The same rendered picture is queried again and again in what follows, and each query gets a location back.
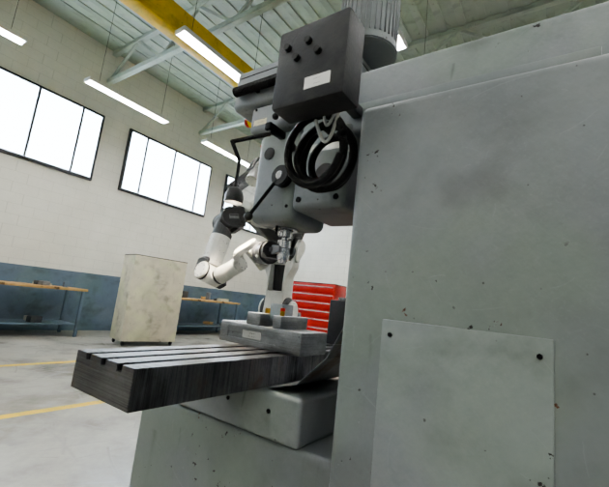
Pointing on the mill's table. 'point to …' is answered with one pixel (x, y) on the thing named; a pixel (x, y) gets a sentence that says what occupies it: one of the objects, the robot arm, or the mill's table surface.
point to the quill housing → (282, 204)
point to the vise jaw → (258, 319)
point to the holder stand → (335, 319)
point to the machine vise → (276, 335)
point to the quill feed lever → (272, 187)
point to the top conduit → (254, 86)
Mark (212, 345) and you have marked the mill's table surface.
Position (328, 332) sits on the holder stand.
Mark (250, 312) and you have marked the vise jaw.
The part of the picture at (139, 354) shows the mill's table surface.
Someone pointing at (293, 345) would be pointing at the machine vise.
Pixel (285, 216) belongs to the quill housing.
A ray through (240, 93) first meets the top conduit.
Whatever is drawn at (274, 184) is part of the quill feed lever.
